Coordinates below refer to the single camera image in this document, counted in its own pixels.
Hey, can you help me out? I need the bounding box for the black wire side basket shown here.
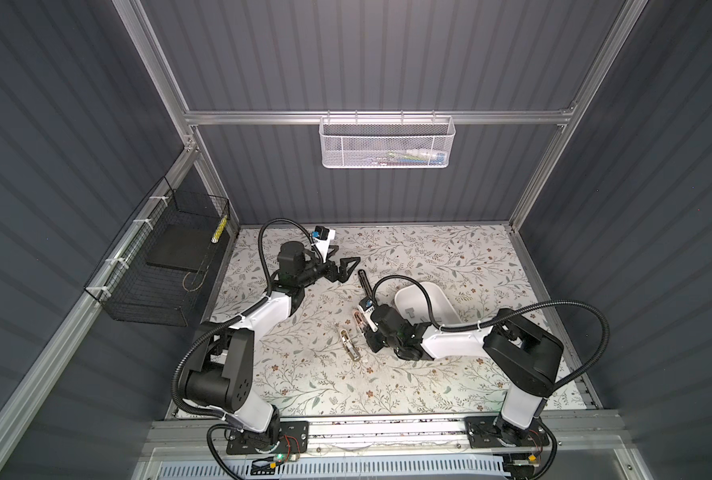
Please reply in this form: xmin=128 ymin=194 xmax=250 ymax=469
xmin=85 ymin=180 xmax=231 ymax=327

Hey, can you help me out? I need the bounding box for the black foam pad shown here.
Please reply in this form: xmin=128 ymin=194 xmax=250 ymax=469
xmin=146 ymin=225 xmax=217 ymax=273

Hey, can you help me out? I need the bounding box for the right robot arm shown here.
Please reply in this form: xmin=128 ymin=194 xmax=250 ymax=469
xmin=356 ymin=300 xmax=564 ymax=433

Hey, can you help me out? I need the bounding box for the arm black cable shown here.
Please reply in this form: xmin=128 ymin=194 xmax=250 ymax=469
xmin=370 ymin=274 xmax=611 ymax=394
xmin=171 ymin=217 xmax=315 ymax=421

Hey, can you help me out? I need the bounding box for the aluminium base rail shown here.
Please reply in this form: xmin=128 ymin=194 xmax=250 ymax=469
xmin=141 ymin=410 xmax=632 ymax=459

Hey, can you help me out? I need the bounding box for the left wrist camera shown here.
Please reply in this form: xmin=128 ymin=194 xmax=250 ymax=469
xmin=311 ymin=225 xmax=336 ymax=262

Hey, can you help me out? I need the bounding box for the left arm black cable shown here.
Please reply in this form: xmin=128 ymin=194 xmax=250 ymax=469
xmin=171 ymin=217 xmax=315 ymax=421

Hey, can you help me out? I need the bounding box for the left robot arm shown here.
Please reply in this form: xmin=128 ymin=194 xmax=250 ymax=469
xmin=171 ymin=241 xmax=361 ymax=436

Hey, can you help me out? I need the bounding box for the white plastic tray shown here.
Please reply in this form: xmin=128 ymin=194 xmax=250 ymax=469
xmin=394 ymin=282 xmax=462 ymax=326

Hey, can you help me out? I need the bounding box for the white wire wall basket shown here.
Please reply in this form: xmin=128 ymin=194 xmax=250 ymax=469
xmin=318 ymin=115 xmax=456 ymax=169

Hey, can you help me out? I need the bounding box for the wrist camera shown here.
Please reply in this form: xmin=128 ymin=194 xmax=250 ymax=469
xmin=311 ymin=225 xmax=336 ymax=262
xmin=358 ymin=297 xmax=378 ymax=331

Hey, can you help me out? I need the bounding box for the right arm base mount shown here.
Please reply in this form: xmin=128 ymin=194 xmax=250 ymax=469
xmin=463 ymin=414 xmax=550 ymax=451

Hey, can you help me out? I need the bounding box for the white vent strip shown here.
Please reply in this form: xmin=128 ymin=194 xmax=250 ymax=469
xmin=157 ymin=457 xmax=507 ymax=480

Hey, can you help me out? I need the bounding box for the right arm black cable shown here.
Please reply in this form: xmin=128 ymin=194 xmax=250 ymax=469
xmin=370 ymin=274 xmax=611 ymax=394

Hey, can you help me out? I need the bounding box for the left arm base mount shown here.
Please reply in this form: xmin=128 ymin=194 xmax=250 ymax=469
xmin=225 ymin=420 xmax=310 ymax=455

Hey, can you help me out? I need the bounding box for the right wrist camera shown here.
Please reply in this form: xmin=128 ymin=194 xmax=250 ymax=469
xmin=358 ymin=297 xmax=378 ymax=331

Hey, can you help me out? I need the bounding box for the yellow marker pen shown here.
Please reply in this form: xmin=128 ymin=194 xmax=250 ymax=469
xmin=211 ymin=215 xmax=228 ymax=244

